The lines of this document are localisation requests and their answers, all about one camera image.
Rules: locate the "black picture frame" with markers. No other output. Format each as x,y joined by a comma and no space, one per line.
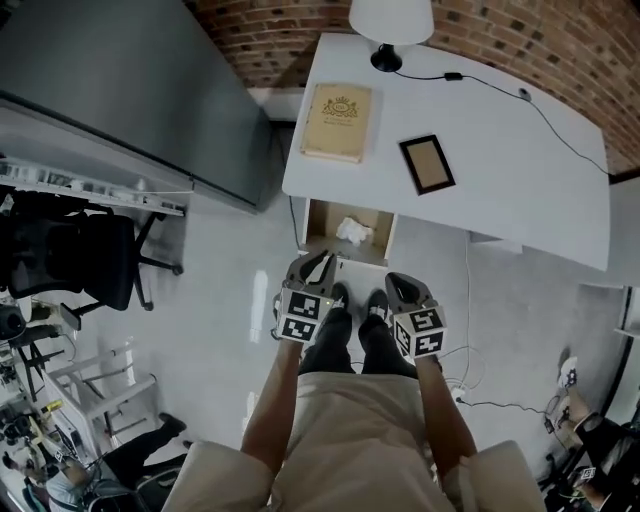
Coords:
427,164

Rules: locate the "person's right forearm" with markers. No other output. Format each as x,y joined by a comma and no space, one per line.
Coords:
445,410

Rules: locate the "person's right black shoe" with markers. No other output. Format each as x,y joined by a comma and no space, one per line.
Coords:
378,302

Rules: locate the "person's beige shirt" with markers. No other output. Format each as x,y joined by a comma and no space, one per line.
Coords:
357,450

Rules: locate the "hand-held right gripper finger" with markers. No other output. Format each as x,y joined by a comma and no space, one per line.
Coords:
392,292
417,287

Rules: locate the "wooden desk drawer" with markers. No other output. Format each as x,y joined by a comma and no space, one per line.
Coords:
325,225

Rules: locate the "person's black shoe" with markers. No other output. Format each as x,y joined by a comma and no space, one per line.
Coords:
378,302
341,296

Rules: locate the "black office chair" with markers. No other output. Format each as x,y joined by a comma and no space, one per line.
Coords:
75,250

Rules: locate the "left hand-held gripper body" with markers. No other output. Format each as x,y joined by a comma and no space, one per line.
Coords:
299,314

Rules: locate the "person's left black shoe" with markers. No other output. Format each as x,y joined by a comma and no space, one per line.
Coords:
341,296

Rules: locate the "person's black trousers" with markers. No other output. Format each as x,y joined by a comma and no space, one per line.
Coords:
385,345

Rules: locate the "white desk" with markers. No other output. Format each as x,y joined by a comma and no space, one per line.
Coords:
500,150

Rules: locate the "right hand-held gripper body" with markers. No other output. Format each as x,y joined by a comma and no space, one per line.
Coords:
419,331

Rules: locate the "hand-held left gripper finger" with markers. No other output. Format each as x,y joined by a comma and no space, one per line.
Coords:
300,264
329,272

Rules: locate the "white metal rack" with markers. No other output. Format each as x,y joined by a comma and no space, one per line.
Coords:
105,390

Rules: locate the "cluttered white workbench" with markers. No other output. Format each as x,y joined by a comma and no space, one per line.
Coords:
75,185

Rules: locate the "grey cabinet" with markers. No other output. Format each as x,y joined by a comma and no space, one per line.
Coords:
140,90

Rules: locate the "person's left forearm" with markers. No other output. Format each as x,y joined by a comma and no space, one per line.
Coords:
272,400

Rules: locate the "tan hardcover book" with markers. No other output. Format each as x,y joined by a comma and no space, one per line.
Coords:
336,122

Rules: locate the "white shade table lamp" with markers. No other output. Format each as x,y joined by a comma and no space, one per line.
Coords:
390,20

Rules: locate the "white power strip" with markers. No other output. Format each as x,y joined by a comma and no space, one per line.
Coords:
459,392

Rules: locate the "white paper item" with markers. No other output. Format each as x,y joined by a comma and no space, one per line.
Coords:
354,230

